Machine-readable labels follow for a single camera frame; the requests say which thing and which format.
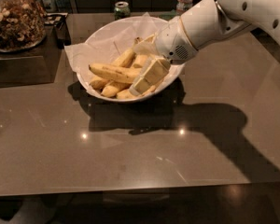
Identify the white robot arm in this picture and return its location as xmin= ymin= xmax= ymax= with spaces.
xmin=134 ymin=0 xmax=280 ymax=64

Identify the green tin can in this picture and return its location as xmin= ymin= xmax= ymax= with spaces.
xmin=114 ymin=1 xmax=131 ymax=20

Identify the dark tray under jar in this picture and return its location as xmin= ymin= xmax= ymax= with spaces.
xmin=0 ymin=24 xmax=71 ymax=88

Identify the green cloth behind bowl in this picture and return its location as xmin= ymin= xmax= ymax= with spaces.
xmin=159 ymin=13 xmax=176 ymax=21

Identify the white bowl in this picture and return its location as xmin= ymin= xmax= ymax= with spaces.
xmin=76 ymin=15 xmax=186 ymax=104

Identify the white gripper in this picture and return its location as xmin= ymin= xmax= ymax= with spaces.
xmin=129 ymin=17 xmax=198 ymax=96

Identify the yellow banana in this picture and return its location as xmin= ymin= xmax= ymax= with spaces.
xmin=116 ymin=80 xmax=162 ymax=100
xmin=90 ymin=48 xmax=136 ymax=91
xmin=89 ymin=63 xmax=141 ymax=84
xmin=101 ymin=55 xmax=148 ymax=98

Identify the glass jar of nuts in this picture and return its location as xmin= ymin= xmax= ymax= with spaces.
xmin=0 ymin=0 xmax=46 ymax=52

